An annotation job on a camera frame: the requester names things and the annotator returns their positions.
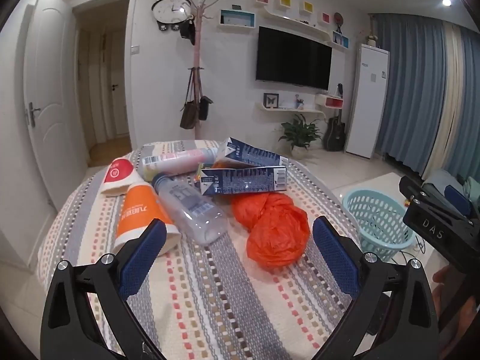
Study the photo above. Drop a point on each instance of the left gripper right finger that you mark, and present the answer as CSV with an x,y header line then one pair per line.
x,y
391,315

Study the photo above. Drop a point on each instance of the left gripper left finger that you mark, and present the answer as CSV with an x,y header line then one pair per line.
x,y
69,329

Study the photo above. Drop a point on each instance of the light blue plastic basket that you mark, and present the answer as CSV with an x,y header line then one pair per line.
x,y
380,219

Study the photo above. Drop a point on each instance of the orange plastic bag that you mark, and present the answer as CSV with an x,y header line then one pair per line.
x,y
278,229

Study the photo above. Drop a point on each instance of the red white paper cup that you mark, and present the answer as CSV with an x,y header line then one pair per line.
x,y
120,175

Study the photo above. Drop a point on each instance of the clear plastic water bottle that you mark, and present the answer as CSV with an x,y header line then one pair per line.
x,y
194,215

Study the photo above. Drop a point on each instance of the pink white drink bottle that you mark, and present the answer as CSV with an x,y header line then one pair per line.
x,y
173,164

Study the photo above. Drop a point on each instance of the blue milk carton front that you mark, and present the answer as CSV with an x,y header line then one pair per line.
x,y
250,180

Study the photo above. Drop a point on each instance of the blue milk carton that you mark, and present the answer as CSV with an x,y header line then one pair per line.
x,y
250,180
233,153

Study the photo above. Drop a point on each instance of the person's right hand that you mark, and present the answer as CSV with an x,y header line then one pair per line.
x,y
456,301

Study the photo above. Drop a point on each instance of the cream curtain panel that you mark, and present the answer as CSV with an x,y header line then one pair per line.
x,y
452,101

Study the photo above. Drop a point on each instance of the blue curtain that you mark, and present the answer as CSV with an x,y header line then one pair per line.
x,y
415,91

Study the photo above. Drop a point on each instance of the black acoustic guitar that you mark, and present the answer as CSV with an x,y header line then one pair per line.
x,y
335,135

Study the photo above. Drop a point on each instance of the striped woven table cloth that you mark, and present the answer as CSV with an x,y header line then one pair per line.
x,y
205,302

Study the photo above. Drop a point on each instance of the white tall cabinet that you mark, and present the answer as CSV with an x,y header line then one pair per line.
x,y
369,96

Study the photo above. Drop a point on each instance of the green potted plant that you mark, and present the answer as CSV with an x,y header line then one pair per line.
x,y
299,134

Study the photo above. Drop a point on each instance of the white open door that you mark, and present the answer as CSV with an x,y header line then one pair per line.
x,y
54,128

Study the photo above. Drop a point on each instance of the brown hanging handbag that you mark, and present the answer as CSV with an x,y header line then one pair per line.
x,y
190,109

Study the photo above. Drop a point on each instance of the black hanging bag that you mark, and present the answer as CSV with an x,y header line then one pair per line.
x,y
204,101

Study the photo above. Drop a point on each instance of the white curved upper shelf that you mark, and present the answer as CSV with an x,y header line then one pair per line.
x,y
323,35

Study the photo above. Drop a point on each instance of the pink coat rack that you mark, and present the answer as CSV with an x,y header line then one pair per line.
x,y
200,8

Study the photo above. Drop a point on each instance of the red white wall box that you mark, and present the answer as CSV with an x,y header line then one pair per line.
x,y
328,101

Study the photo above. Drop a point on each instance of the butterfly picture frame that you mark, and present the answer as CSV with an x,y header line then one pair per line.
x,y
271,101

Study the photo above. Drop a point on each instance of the white lower wall shelf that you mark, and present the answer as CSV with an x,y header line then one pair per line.
x,y
315,112

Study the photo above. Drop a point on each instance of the black wall television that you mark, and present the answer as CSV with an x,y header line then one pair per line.
x,y
291,59

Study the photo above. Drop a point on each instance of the teal wall box shelf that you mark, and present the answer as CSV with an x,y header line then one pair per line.
x,y
237,18

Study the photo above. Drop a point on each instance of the panda wall clock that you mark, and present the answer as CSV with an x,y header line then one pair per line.
x,y
171,13

